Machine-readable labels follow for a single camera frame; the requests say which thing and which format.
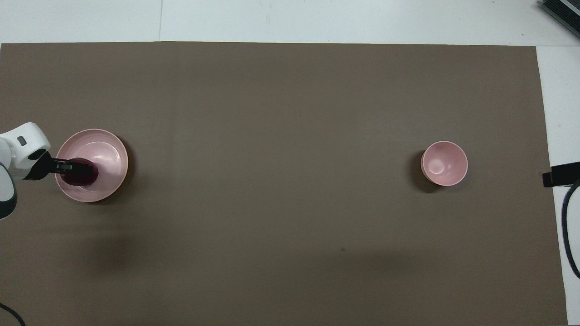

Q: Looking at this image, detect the brown table mat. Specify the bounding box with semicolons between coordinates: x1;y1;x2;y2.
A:
0;42;568;326

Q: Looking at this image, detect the pink bowl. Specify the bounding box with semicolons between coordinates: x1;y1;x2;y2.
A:
421;140;469;187

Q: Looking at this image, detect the pink plate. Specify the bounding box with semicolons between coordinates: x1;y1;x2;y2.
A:
55;129;129;203

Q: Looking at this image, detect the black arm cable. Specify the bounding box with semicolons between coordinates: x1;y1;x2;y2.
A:
561;179;580;279
0;302;26;326

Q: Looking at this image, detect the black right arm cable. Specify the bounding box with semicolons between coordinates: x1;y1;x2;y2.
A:
561;179;580;279

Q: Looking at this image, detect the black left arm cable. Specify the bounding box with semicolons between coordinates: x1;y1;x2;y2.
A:
0;302;26;326

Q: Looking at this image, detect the dark red apple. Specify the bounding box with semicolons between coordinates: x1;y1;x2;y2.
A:
60;157;99;187

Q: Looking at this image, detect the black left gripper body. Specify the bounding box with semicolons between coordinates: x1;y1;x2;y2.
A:
21;151;58;181

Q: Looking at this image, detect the grey ribbed metal box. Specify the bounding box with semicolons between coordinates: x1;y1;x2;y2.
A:
538;0;580;26

